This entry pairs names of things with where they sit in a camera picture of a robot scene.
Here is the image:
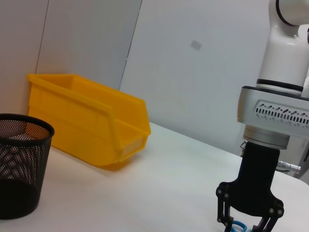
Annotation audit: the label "black mesh pen holder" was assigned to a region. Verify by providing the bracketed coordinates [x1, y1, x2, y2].
[0, 113, 56, 220]

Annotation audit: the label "yellow plastic storage bin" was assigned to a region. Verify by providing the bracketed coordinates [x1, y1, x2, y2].
[26, 73, 152, 170]

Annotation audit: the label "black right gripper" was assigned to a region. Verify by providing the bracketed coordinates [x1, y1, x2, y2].
[215, 142, 284, 232]

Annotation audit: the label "right gripper cable with plug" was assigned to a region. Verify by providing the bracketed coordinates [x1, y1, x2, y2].
[277, 160, 301, 174]

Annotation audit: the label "blue scissors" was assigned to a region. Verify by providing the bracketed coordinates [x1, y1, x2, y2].
[226, 221, 248, 232]

